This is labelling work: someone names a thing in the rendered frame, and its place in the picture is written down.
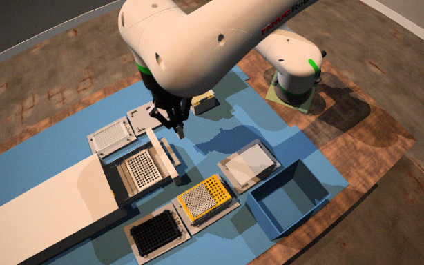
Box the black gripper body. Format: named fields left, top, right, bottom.
left=151, top=92, right=183, bottom=110

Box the light blue bench mat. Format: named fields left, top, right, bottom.
left=0, top=65, right=349, bottom=265

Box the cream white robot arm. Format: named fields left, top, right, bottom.
left=118, top=0, right=327, bottom=105

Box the blue open-top bin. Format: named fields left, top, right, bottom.
left=244, top=158, right=331, bottom=241

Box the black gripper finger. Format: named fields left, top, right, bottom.
left=146, top=102, right=182, bottom=139
left=173, top=97, right=193, bottom=138

